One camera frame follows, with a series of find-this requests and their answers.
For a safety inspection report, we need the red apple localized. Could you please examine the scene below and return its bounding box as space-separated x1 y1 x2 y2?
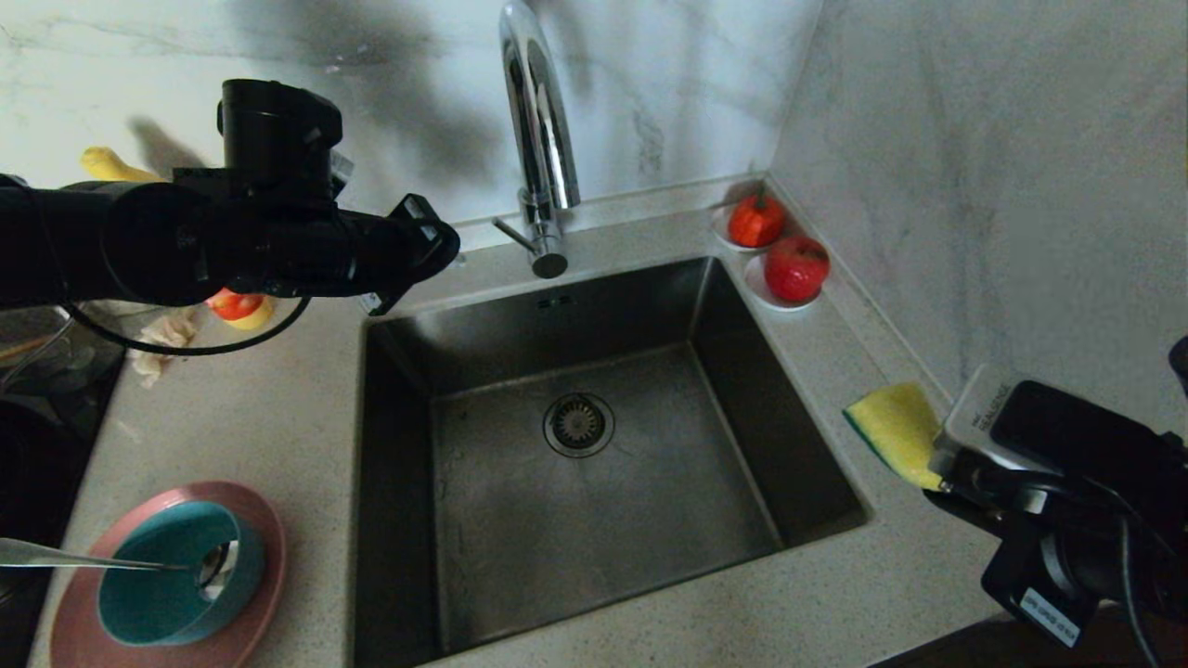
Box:
764 235 832 303

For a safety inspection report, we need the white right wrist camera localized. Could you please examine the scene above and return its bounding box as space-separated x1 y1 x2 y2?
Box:
931 364 1184 493

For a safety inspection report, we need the round sink drain strainer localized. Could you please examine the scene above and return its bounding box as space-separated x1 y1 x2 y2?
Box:
543 392 616 459

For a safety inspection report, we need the red tomato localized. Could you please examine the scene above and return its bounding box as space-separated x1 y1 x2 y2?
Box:
729 186 788 248

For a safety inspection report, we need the metal spoon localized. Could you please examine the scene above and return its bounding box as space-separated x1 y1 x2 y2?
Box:
0 538 233 599

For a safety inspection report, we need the stainless steel sink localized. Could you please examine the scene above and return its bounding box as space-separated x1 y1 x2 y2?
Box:
351 255 869 668

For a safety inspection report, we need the orange dish soap bottle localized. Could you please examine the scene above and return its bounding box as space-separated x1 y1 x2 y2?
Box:
81 147 277 331

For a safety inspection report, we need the small white dish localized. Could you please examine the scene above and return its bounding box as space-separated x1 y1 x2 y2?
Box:
711 204 790 253
744 252 825 312

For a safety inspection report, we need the pink plate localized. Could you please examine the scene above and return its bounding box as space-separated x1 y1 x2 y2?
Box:
48 480 287 668

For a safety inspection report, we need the crumpled white cloth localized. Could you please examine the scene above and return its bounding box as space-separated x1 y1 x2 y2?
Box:
128 306 200 389

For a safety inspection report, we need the teal bowl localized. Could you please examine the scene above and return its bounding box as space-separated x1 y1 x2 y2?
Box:
97 501 265 648

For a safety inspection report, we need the chrome gooseneck faucet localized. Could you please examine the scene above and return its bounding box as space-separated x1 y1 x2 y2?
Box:
492 0 584 279

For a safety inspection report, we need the black stovetop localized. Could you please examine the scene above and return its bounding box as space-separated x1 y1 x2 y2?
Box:
0 371 126 668

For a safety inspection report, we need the yellow green sponge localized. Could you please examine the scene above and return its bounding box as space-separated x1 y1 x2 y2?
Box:
843 382 948 491

